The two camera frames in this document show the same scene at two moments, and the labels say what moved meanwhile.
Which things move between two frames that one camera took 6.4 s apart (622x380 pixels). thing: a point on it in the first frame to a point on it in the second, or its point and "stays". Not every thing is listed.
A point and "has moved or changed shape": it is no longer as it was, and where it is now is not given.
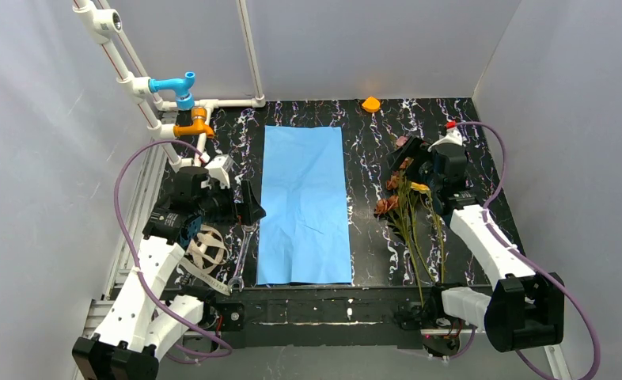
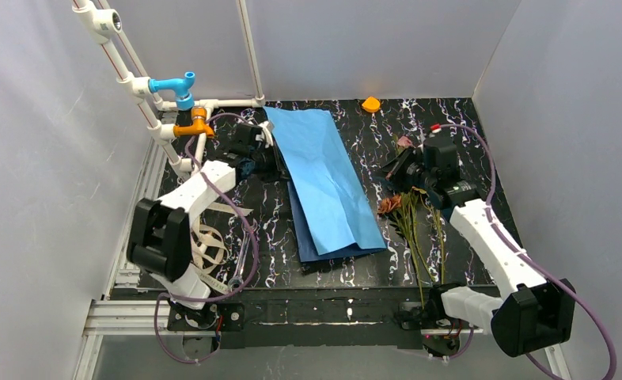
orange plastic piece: (371, 104) stays
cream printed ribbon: (206, 253) stays
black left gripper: (242, 205) to (261, 159)
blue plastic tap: (182, 87) stays
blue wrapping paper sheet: (304, 234) has moved or changed shape
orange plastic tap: (199, 127) stays
